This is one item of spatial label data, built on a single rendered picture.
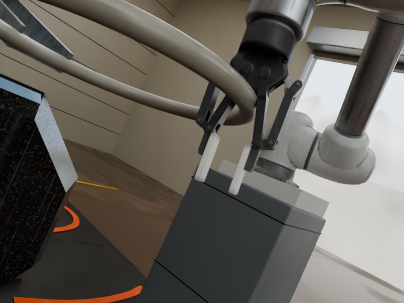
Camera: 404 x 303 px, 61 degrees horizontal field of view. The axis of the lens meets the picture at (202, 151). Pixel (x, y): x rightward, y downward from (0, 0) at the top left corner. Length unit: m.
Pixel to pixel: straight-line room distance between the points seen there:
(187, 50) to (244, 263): 0.87
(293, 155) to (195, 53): 0.95
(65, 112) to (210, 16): 3.57
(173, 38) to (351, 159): 0.98
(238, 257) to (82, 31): 6.44
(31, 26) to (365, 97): 0.95
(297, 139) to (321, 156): 0.10
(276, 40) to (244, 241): 0.78
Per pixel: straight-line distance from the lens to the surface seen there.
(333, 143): 1.25
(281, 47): 0.49
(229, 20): 7.48
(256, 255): 1.13
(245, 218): 1.15
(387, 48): 1.13
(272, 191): 1.18
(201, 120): 0.49
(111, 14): 0.36
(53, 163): 1.17
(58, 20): 7.03
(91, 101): 7.54
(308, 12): 0.52
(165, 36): 0.36
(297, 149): 1.29
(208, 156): 0.48
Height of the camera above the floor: 0.83
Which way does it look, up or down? 1 degrees up
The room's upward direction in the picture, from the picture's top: 24 degrees clockwise
